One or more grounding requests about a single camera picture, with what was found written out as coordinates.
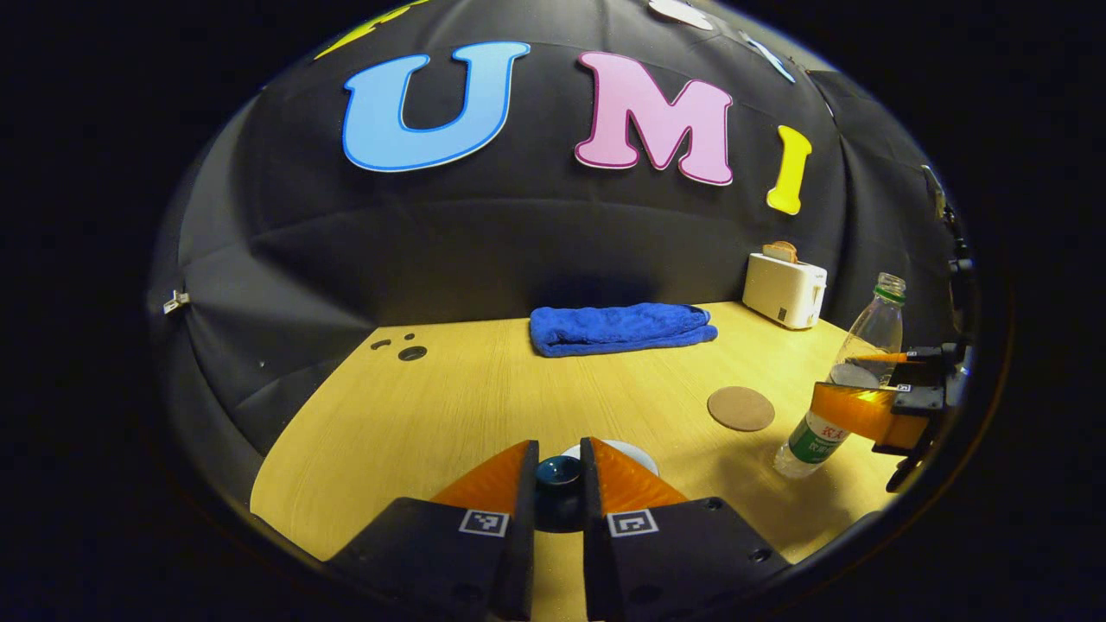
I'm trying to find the clear plastic water bottle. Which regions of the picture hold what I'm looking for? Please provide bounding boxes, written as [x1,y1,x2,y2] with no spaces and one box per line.
[773,272,907,479]

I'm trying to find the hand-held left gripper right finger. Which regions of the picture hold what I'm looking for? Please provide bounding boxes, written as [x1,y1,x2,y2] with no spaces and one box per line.
[579,436,791,622]

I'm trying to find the blue folded towel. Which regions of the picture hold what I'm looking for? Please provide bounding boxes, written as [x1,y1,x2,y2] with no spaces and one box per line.
[529,302,719,359]

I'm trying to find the white toaster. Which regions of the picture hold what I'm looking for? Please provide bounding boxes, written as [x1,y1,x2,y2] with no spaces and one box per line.
[742,252,828,330]

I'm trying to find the round cork coaster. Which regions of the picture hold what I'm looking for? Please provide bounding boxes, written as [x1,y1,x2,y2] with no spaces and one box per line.
[707,385,776,432]

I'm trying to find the black backdrop cloth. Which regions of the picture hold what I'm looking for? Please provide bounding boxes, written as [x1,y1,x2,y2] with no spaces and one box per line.
[147,0,973,519]

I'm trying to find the grey metal stand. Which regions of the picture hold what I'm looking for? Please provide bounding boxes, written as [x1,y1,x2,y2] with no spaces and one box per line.
[920,164,977,279]

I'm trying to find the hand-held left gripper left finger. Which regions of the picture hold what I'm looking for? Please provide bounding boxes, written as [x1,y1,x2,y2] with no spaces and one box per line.
[327,439,540,622]

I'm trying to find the teal teacup lid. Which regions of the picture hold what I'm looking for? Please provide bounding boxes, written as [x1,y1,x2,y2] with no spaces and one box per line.
[533,455,584,532]

